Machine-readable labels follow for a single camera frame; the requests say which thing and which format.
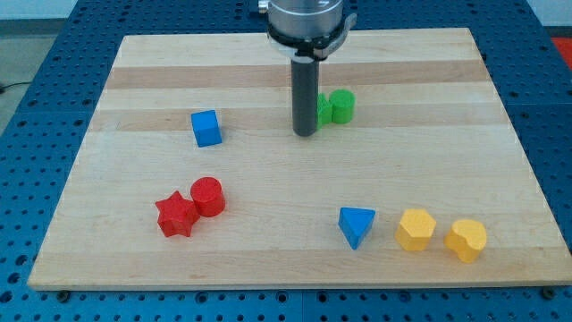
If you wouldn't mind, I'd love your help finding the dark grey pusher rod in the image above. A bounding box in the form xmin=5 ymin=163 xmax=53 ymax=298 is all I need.
xmin=290 ymin=61 xmax=319 ymax=137

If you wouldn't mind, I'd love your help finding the yellow heart block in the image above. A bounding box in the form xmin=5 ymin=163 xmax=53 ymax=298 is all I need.
xmin=443 ymin=219 xmax=487 ymax=264

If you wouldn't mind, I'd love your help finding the red star block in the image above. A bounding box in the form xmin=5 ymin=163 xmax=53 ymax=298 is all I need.
xmin=155 ymin=191 xmax=200 ymax=237

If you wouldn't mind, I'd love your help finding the green star block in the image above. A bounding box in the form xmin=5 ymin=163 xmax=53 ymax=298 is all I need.
xmin=316 ymin=93 xmax=332 ymax=130

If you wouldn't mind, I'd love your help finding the blue perforated table plate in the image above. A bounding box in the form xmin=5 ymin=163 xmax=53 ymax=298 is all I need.
xmin=1 ymin=0 xmax=571 ymax=321

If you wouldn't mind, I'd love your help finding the red cylinder block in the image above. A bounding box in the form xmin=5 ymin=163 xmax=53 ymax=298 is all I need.
xmin=190 ymin=177 xmax=226 ymax=217

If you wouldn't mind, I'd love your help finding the blue triangle block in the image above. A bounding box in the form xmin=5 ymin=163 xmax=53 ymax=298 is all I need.
xmin=338 ymin=207 xmax=376 ymax=250

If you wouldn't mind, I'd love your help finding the wooden board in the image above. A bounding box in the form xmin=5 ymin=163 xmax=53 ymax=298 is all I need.
xmin=28 ymin=28 xmax=571 ymax=291

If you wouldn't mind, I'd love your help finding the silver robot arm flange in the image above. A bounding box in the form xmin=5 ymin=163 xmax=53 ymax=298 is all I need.
xmin=257 ymin=0 xmax=358 ymax=64

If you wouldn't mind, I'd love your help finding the blue cube block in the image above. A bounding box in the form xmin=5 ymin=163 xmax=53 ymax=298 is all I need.
xmin=190 ymin=110 xmax=223 ymax=148

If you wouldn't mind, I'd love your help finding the green cylinder block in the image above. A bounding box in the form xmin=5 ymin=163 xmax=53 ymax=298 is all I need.
xmin=329 ymin=89 xmax=356 ymax=124

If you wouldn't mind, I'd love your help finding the yellow hexagon block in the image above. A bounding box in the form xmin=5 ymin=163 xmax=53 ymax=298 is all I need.
xmin=394 ymin=208 xmax=436 ymax=251

